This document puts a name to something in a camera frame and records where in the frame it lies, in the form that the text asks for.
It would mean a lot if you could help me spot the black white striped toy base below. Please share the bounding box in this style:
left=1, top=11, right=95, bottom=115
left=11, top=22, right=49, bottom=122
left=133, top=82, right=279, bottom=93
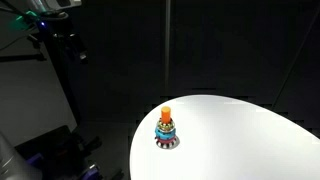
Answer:
left=155, top=139, right=178, bottom=150

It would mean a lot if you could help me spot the blue toy ring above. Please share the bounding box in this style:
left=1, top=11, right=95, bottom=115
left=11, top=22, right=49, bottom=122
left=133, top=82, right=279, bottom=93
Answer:
left=154, top=127, right=177, bottom=141

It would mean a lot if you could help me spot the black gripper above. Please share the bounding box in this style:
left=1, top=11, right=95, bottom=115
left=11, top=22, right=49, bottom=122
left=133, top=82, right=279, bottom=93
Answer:
left=53, top=30, right=89, bottom=65

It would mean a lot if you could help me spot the green yellow checkered toy ring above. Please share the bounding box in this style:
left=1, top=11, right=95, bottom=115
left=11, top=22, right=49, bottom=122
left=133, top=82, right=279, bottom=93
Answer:
left=156, top=119, right=176, bottom=132

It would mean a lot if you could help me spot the red toy ring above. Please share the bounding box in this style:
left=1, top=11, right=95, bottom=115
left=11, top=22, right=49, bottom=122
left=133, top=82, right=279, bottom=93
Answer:
left=156, top=137, right=176, bottom=145

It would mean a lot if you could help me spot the teal camera mount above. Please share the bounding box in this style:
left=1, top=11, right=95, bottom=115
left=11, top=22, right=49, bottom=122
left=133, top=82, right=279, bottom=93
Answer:
left=12, top=10, right=38, bottom=31

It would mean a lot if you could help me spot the purple black spring clamp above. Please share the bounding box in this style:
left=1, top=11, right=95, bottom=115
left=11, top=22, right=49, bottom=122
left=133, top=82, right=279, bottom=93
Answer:
left=80, top=163, right=102, bottom=180

